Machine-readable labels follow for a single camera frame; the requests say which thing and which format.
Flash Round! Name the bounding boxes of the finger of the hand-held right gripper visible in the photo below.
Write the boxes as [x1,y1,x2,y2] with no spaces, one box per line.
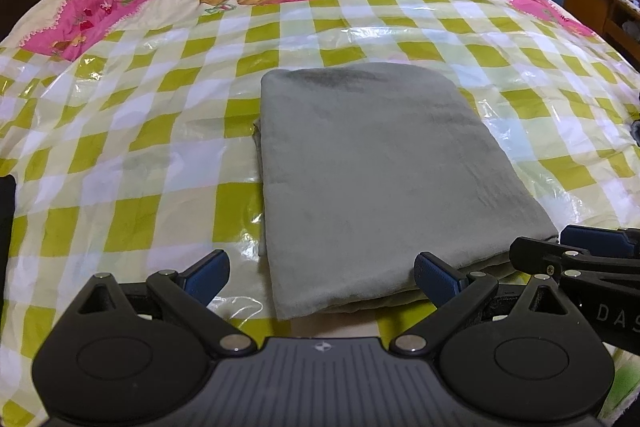
[560,225,640,258]
[509,236,640,280]

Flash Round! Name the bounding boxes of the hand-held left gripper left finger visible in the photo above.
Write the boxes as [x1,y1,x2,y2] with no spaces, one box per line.
[74,249,256,354]

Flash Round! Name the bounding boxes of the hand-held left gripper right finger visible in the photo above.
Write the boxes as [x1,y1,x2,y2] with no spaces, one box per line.
[390,252,572,354]

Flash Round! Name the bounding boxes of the grey pants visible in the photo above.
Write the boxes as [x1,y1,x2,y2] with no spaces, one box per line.
[252,63,560,322]

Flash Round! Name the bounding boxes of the checkered printed bed blanket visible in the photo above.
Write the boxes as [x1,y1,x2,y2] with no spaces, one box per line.
[0,0,640,427]

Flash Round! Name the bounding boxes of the black cloth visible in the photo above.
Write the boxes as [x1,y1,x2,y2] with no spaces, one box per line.
[0,175,17,260]

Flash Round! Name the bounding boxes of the wooden side table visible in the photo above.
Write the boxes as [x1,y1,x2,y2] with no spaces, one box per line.
[565,0,640,70]

